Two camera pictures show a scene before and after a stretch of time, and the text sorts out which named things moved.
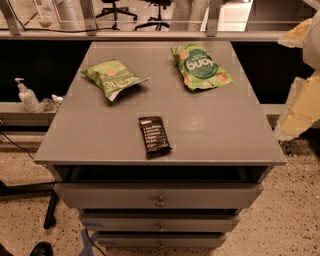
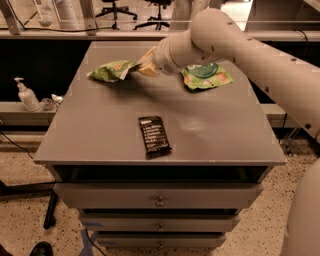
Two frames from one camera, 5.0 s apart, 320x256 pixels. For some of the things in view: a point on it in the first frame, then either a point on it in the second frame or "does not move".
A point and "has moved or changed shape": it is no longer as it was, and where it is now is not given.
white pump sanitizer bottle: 29,97 does not move
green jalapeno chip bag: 112,77 has moved or changed shape
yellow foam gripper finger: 296,36 to 147,59
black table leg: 50,220 does not move
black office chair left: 115,10 does not move
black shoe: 42,249 does not move
